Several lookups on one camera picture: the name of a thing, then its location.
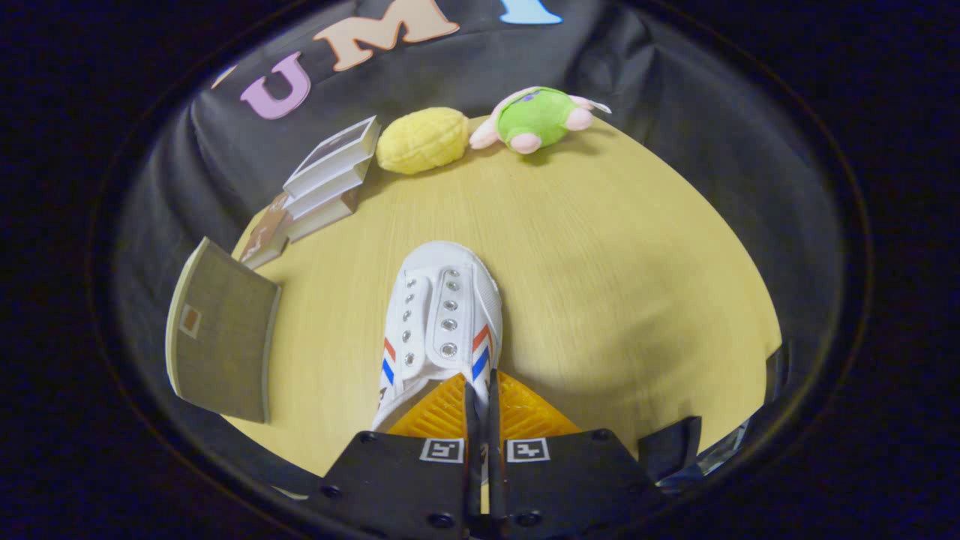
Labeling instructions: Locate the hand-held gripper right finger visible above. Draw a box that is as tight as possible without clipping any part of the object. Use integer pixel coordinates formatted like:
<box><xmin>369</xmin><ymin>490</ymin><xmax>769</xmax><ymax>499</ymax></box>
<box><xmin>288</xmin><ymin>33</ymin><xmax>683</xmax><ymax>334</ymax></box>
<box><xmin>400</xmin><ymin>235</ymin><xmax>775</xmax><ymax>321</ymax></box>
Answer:
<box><xmin>487</xmin><ymin>370</ymin><xmax>661</xmax><ymax>540</ymax></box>

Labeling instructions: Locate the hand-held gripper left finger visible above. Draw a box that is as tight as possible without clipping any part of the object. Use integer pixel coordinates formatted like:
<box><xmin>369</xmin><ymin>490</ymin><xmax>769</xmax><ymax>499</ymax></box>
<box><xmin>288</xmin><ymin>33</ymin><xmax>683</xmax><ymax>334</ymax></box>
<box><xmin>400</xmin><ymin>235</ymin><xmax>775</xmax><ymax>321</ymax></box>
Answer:
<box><xmin>319</xmin><ymin>373</ymin><xmax>485</xmax><ymax>540</ymax></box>

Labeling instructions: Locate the white striped shoe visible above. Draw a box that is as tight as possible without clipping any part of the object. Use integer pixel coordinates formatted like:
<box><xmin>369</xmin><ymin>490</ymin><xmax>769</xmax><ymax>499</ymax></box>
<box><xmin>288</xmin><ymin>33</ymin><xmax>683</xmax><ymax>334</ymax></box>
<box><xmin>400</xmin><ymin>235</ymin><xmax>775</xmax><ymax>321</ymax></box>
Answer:
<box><xmin>371</xmin><ymin>240</ymin><xmax>503</xmax><ymax>432</ymax></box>

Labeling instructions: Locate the grey fabric storage box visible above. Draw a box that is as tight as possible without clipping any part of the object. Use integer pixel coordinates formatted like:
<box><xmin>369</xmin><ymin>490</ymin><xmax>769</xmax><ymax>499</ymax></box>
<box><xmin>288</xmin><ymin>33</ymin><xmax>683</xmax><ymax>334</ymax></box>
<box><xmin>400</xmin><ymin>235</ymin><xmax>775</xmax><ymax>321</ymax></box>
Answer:
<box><xmin>165</xmin><ymin>237</ymin><xmax>282</xmax><ymax>425</ymax></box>

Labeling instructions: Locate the thick brown cover book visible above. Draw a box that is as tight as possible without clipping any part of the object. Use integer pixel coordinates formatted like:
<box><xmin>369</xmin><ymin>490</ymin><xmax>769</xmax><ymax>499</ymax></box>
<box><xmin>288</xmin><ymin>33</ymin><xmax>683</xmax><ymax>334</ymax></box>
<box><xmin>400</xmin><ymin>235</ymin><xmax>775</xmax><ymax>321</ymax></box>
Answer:
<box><xmin>285</xmin><ymin>187</ymin><xmax>359</xmax><ymax>245</ymax></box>

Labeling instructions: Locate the plain white book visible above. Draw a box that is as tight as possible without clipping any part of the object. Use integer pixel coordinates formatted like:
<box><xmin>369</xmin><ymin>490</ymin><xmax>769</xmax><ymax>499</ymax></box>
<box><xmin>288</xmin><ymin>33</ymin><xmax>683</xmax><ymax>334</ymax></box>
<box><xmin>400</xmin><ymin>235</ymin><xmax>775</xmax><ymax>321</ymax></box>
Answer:
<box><xmin>285</xmin><ymin>159</ymin><xmax>372</xmax><ymax>222</ymax></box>

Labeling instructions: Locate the thin brown cover book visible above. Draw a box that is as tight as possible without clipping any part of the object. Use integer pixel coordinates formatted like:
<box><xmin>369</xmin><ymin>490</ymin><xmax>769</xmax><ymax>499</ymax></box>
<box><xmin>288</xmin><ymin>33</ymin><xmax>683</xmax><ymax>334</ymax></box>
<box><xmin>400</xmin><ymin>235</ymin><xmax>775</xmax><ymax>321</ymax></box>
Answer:
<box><xmin>238</xmin><ymin>193</ymin><xmax>293</xmax><ymax>271</ymax></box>

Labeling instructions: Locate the yellow plush cushion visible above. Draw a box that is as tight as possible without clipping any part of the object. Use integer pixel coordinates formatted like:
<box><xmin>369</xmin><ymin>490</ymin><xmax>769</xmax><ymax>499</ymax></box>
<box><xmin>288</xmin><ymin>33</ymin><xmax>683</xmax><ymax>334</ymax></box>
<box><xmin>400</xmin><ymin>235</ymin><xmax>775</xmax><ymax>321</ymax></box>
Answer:
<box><xmin>375</xmin><ymin>107</ymin><xmax>470</xmax><ymax>176</ymax></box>

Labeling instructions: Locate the white portrait cover book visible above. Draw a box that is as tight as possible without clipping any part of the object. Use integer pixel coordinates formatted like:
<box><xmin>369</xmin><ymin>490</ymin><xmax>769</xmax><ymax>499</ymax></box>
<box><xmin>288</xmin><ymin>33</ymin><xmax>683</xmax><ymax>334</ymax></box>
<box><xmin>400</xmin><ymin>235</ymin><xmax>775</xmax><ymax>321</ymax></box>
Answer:
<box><xmin>283</xmin><ymin>115</ymin><xmax>381</xmax><ymax>200</ymax></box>

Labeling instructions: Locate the pink and green plush toy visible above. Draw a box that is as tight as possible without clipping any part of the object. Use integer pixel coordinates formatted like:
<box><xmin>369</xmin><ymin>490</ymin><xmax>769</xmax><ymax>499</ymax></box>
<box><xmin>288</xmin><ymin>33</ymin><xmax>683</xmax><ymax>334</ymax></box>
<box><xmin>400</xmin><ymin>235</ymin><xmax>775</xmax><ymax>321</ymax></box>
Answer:
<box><xmin>469</xmin><ymin>86</ymin><xmax>612</xmax><ymax>155</ymax></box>

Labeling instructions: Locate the black backdrop cloth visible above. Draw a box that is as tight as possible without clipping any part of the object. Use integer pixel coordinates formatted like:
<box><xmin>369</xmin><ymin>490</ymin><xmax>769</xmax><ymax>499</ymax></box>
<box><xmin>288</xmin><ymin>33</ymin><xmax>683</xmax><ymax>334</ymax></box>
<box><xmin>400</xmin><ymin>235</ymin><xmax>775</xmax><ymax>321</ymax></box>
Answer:
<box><xmin>112</xmin><ymin>0</ymin><xmax>848</xmax><ymax>496</ymax></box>

